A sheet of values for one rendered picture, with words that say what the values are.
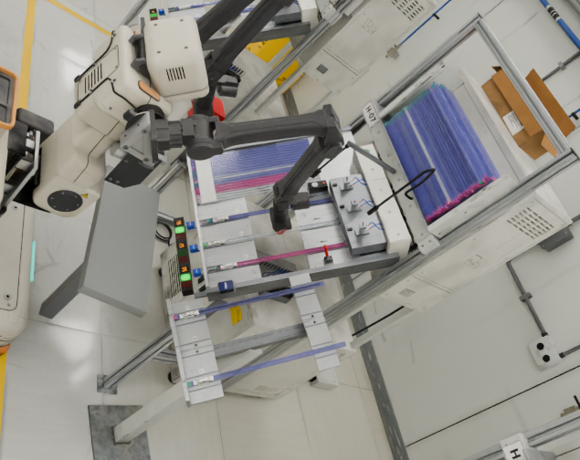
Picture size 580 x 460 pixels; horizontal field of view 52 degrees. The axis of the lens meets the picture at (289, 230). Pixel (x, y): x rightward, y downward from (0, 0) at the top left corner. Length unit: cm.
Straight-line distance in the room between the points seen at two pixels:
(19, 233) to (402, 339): 245
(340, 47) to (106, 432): 219
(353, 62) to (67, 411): 225
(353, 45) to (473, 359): 190
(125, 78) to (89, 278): 70
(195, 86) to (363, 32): 176
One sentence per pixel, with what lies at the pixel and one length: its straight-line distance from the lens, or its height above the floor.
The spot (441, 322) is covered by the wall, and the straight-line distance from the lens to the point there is 380.
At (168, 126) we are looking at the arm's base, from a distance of 161.
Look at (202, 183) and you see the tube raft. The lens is 243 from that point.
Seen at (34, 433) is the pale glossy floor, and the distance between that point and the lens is 243.
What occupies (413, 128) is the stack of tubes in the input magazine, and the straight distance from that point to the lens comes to 234.
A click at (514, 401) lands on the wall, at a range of 352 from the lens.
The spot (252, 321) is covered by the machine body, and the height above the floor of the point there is 61.
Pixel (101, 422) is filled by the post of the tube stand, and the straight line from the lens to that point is 256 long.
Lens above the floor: 206
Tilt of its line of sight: 29 degrees down
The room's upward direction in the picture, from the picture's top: 52 degrees clockwise
